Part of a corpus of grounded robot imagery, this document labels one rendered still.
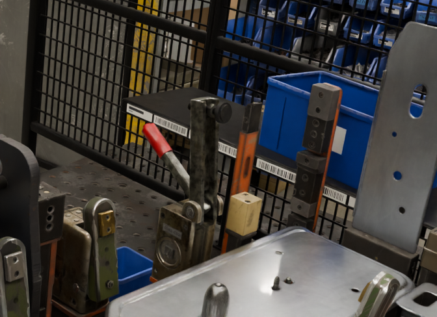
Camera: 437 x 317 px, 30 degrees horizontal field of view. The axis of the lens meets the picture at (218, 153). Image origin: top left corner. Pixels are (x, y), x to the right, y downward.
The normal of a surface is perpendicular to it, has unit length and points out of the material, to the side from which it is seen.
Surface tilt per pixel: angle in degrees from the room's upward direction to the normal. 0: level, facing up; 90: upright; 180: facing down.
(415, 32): 90
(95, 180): 0
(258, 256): 0
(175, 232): 90
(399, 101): 90
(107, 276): 78
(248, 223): 90
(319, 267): 0
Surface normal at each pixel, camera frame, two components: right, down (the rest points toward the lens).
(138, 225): 0.14, -0.93
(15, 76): -0.53, 0.25
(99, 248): 0.77, 0.12
